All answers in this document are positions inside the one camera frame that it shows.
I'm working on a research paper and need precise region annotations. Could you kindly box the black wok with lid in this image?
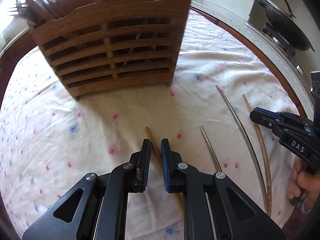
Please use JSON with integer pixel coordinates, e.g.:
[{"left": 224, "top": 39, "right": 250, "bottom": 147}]
[{"left": 255, "top": 0, "right": 315, "bottom": 52}]

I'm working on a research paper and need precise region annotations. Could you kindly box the white floral tablecloth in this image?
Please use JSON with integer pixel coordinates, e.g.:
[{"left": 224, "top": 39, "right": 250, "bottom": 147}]
[{"left": 1, "top": 11, "right": 298, "bottom": 236}]

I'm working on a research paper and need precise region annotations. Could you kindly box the person's right hand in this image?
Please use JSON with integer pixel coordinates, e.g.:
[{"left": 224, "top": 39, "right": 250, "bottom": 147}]
[{"left": 287, "top": 157, "right": 320, "bottom": 209}]

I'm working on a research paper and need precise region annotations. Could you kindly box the gas stove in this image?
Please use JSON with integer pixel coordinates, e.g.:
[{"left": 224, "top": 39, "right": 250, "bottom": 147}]
[{"left": 246, "top": 22, "right": 304, "bottom": 76}]

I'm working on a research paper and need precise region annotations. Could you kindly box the long brown wooden chopstick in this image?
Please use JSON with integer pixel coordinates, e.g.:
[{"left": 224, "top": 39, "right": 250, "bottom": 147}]
[{"left": 242, "top": 94, "right": 272, "bottom": 217}]

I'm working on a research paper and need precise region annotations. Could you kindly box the metal chopstick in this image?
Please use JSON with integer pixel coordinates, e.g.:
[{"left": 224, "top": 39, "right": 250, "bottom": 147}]
[
  {"left": 200, "top": 125, "right": 222, "bottom": 172},
  {"left": 215, "top": 84, "right": 270, "bottom": 210}
]

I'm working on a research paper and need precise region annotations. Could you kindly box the wooden utensil holder box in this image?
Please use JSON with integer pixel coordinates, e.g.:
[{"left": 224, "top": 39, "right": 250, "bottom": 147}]
[{"left": 31, "top": 0, "right": 191, "bottom": 99}]

